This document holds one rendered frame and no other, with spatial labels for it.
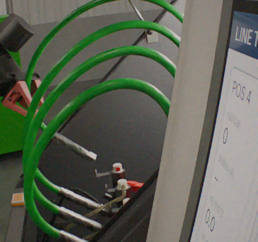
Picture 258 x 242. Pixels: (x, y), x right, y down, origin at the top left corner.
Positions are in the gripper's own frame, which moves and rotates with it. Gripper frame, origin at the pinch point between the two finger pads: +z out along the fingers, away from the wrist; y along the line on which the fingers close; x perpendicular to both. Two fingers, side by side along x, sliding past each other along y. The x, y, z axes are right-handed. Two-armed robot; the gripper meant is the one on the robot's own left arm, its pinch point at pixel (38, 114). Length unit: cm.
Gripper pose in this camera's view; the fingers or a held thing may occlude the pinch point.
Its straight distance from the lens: 96.1
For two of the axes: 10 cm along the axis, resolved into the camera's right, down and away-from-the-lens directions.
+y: 4.8, -0.8, 8.8
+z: 6.2, 7.3, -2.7
